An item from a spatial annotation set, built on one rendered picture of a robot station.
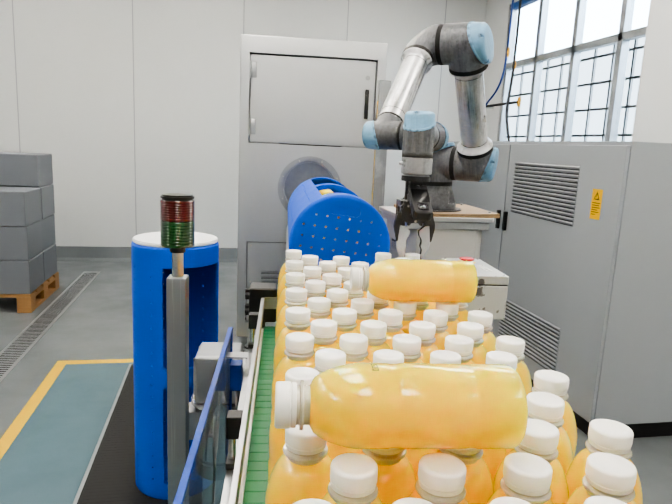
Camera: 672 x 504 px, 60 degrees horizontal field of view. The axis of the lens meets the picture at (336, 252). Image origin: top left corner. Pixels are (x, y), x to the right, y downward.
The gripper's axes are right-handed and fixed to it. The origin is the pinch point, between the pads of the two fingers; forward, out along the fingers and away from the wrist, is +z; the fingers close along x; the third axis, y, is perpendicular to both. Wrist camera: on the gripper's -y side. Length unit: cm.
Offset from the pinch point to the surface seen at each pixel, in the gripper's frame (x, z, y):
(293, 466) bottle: 30, 2, -91
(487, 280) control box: -12.9, 1.2, -18.5
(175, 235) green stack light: 52, -9, -30
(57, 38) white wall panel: 271, -122, 507
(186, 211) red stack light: 50, -13, -29
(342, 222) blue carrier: 16.0, -5.6, 18.6
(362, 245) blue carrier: 10.1, 0.7, 18.7
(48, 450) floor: 132, 110, 102
